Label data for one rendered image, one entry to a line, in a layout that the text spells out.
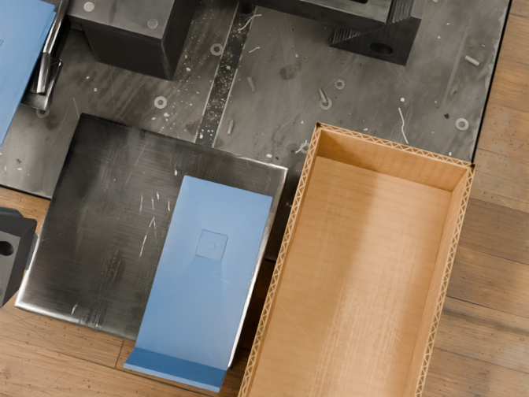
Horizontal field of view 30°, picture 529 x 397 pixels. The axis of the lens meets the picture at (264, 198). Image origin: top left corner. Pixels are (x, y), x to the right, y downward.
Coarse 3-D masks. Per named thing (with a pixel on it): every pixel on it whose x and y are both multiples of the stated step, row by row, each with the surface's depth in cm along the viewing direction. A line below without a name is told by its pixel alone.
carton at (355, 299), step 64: (320, 128) 72; (320, 192) 78; (384, 192) 78; (448, 192) 78; (320, 256) 76; (384, 256) 76; (448, 256) 70; (320, 320) 75; (384, 320) 75; (256, 384) 74; (320, 384) 74; (384, 384) 74
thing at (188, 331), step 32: (192, 192) 76; (224, 192) 76; (192, 224) 75; (224, 224) 75; (256, 224) 75; (192, 256) 74; (224, 256) 74; (256, 256) 74; (160, 288) 74; (192, 288) 74; (224, 288) 74; (160, 320) 73; (192, 320) 73; (224, 320) 73; (160, 352) 72; (192, 352) 72; (224, 352) 72; (192, 384) 69
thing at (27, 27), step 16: (0, 0) 72; (16, 0) 72; (32, 0) 72; (0, 16) 72; (16, 16) 72; (32, 16) 72; (48, 16) 72; (0, 32) 71; (16, 32) 72; (32, 32) 72; (16, 48) 71; (32, 48) 71; (0, 64) 71; (16, 64) 71; (0, 80) 70; (16, 80) 71; (0, 96) 70; (16, 96) 70; (0, 112) 70; (0, 128) 69
